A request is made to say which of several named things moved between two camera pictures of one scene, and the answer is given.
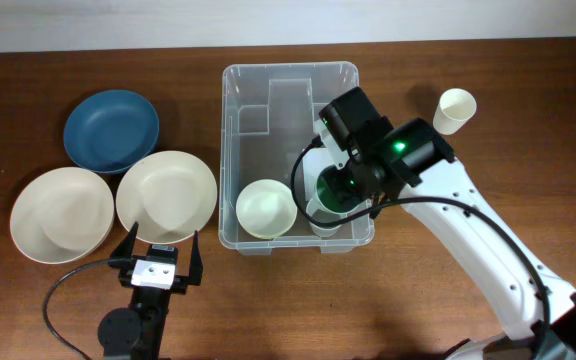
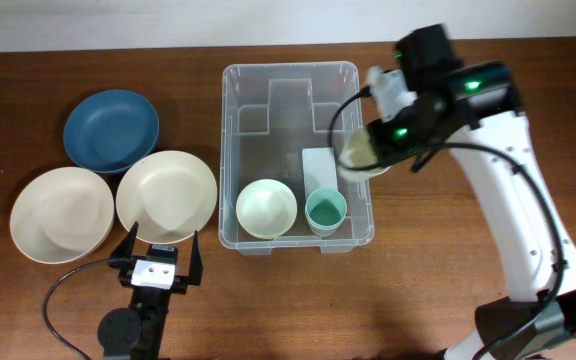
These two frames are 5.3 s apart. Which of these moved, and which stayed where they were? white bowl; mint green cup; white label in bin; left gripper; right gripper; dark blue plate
Moved: mint green cup; right gripper
Stayed: dark blue plate; left gripper; white label in bin; white bowl
